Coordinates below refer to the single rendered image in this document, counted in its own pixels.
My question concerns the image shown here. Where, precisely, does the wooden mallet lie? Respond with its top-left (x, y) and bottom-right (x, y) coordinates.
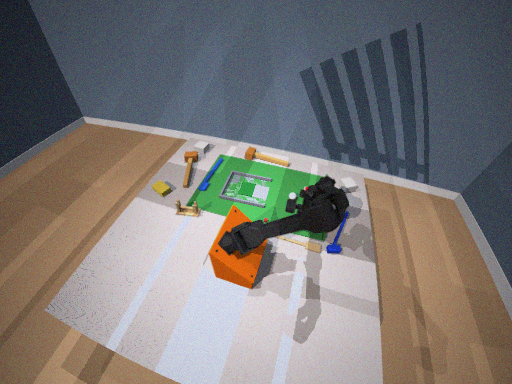
top-left (183, 151), bottom-right (198, 188)
top-left (245, 146), bottom-right (289, 167)

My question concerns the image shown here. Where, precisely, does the yellow block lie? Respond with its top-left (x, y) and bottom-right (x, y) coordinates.
top-left (151, 180), bottom-right (171, 197)

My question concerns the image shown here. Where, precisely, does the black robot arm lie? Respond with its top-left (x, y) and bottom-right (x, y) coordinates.
top-left (218, 176), bottom-right (349, 256)

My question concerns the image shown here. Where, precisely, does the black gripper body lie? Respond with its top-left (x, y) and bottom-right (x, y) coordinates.
top-left (285, 197), bottom-right (309, 214)

